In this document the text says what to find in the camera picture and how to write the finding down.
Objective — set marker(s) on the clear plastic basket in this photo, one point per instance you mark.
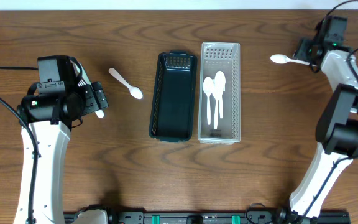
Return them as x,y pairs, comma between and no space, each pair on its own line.
225,57

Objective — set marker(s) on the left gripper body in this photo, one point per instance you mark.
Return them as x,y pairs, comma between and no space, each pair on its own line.
96,97

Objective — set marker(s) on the white plastic fork middle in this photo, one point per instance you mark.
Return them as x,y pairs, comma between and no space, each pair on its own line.
100,113

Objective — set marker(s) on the white spoon crossing sideways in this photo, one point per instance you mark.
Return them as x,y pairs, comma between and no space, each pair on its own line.
220,82

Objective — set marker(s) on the black plastic basket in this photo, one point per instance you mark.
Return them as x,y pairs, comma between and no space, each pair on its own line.
171,118

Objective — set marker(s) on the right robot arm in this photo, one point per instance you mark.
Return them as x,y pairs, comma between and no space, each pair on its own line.
336,131

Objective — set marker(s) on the white plastic fork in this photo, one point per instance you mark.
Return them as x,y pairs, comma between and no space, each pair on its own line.
100,113
84,78

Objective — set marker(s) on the white plastic fork upper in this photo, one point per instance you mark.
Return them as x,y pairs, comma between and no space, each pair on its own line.
84,78

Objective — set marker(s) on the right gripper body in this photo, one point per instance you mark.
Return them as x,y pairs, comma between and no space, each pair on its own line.
306,51

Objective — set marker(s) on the white plastic spoon left side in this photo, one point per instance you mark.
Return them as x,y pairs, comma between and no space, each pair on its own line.
134,91

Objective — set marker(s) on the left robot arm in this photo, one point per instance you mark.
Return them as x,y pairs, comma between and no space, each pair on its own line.
49,110

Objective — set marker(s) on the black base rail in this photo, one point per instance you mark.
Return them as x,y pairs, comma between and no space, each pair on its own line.
252,216

